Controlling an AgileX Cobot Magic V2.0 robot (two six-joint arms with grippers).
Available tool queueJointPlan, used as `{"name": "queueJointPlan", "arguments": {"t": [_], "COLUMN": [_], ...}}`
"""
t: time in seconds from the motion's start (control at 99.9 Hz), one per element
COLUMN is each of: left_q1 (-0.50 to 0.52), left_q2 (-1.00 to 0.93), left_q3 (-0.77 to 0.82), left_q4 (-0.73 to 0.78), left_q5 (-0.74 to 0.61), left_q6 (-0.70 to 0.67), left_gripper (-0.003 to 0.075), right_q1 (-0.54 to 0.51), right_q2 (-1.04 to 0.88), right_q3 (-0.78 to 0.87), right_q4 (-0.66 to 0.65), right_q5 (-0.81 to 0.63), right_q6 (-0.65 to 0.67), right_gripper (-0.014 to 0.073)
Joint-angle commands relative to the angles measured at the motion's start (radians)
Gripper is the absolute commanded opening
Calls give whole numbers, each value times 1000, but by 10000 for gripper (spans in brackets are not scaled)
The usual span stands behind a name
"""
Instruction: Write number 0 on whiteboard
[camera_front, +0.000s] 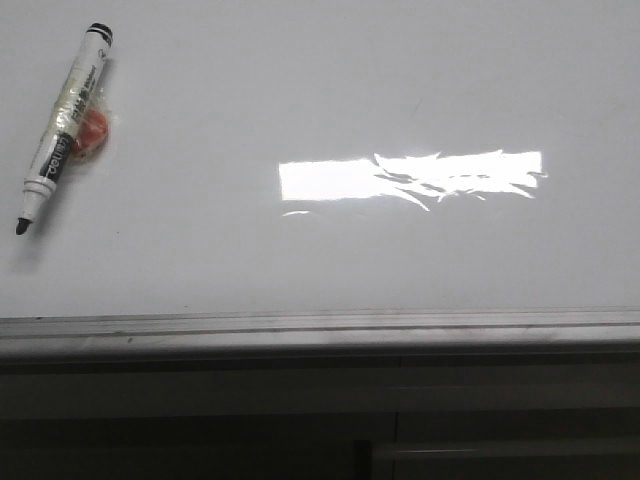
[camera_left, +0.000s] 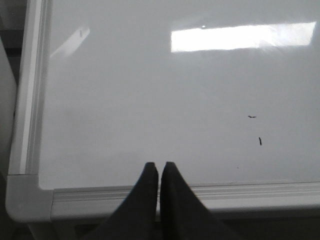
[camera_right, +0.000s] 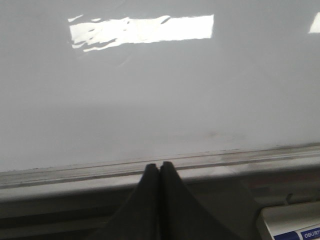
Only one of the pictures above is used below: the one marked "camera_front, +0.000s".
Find red round magnet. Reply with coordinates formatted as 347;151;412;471
72;109;109;157

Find black white whiteboard marker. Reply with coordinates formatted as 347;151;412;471
15;23;113;235

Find white whiteboard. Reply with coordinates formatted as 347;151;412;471
1;1;639;363

